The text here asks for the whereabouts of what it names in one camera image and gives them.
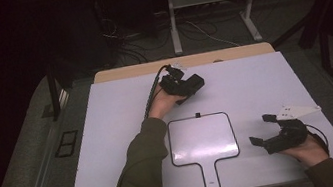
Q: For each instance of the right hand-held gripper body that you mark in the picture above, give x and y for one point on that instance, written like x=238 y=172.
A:
x=288 y=138

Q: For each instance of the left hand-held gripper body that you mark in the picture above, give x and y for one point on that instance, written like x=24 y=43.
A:
x=171 y=84

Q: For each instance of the black eraser block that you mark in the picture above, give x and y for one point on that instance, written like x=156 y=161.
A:
x=194 y=84

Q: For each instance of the white paddle whiteboard black rim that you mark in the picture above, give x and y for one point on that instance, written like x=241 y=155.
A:
x=202 y=138

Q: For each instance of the person's left hand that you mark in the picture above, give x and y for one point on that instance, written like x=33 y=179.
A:
x=162 y=102

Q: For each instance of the person's right hand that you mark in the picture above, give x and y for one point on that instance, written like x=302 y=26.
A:
x=308 y=152

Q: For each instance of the small black clip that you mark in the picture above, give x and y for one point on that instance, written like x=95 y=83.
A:
x=197 y=115

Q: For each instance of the white table cover sheet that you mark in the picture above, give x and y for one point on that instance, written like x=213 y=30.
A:
x=254 y=86

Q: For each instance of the white metal stand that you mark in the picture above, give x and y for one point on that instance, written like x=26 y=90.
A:
x=173 y=21

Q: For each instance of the wooden table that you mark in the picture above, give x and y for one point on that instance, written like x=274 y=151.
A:
x=232 y=53

